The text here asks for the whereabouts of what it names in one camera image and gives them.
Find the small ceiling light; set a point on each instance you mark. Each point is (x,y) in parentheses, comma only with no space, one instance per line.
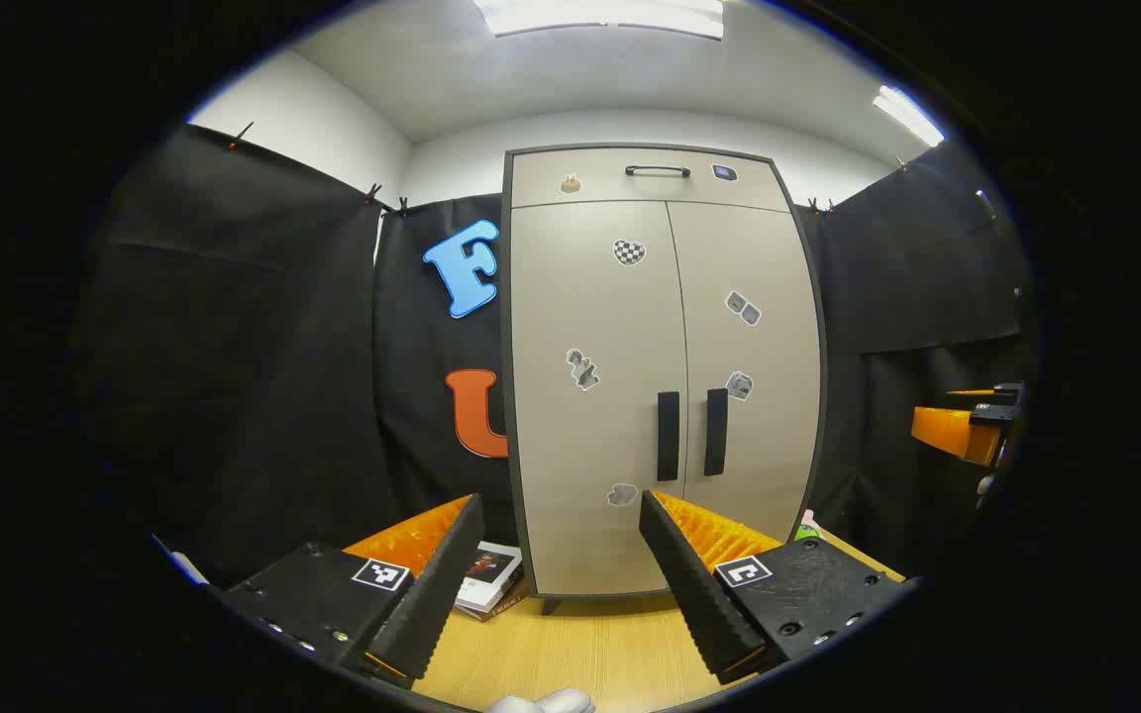
(909,116)

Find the black backdrop cloth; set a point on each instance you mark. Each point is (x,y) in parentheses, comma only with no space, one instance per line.
(234,347)

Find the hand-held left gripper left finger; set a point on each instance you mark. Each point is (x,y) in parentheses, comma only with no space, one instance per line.
(437,584)

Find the large rectangular ceiling light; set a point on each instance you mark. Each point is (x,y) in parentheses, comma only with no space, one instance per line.
(600,15)

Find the white booklet with photo cover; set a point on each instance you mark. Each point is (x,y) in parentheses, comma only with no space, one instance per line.
(486,584)

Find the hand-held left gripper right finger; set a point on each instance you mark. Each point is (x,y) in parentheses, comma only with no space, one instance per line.
(689,584)

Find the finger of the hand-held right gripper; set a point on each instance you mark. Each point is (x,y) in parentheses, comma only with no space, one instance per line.
(991,394)
(957,431)

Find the small green pink toy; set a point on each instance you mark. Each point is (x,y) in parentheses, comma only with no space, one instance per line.
(807,532)

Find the beige shoe cabinet door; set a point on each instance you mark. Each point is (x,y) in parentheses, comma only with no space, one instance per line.
(590,297)
(749,248)

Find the beige double-door shoe cabinet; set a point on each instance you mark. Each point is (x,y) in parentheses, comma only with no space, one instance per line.
(506,297)

